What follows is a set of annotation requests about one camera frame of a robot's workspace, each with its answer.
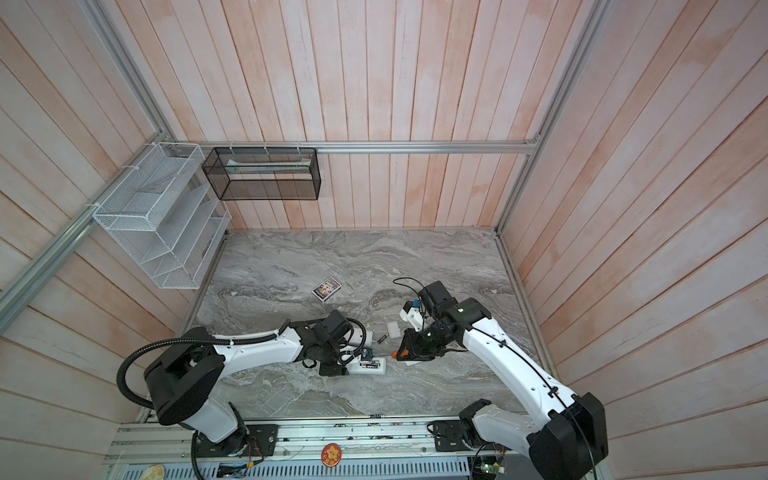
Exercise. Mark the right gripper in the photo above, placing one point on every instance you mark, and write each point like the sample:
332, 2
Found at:
413, 347

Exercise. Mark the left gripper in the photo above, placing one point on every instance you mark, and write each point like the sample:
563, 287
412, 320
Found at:
333, 371

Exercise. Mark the white battery cover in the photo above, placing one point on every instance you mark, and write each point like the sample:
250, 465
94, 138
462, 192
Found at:
393, 330

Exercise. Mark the white remote with label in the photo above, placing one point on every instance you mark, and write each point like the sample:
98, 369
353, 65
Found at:
374, 366

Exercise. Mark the white remote control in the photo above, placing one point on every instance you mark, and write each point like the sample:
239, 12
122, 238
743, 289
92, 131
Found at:
360, 337

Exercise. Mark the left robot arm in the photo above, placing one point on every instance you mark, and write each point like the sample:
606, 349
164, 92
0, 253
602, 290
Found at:
181, 380

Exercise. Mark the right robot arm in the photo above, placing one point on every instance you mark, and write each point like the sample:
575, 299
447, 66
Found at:
563, 434

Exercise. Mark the red round sticker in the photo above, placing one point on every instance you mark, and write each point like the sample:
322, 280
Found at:
331, 455

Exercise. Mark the black mesh basket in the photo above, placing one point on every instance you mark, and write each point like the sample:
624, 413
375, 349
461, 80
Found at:
263, 173

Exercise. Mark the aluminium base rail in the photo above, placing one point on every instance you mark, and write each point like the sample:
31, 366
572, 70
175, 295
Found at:
380, 445

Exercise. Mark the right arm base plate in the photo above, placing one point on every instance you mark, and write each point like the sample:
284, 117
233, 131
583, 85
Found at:
453, 435

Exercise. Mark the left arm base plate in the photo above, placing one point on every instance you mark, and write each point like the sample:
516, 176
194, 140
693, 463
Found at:
256, 440

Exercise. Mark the white wire mesh shelf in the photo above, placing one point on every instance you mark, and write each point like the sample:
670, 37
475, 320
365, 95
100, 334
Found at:
166, 219

